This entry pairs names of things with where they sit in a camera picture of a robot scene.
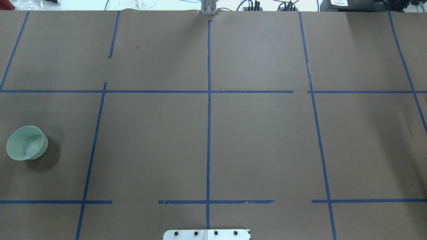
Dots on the black power box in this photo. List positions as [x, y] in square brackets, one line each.
[363, 5]

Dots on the aluminium frame post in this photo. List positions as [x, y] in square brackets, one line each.
[208, 7]

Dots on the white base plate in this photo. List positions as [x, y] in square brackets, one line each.
[207, 234]

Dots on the clear plastic bag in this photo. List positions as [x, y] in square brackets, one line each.
[37, 5]

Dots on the crumpled white tissue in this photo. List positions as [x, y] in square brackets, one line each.
[137, 4]

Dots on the light green bowl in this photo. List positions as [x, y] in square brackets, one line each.
[27, 143]

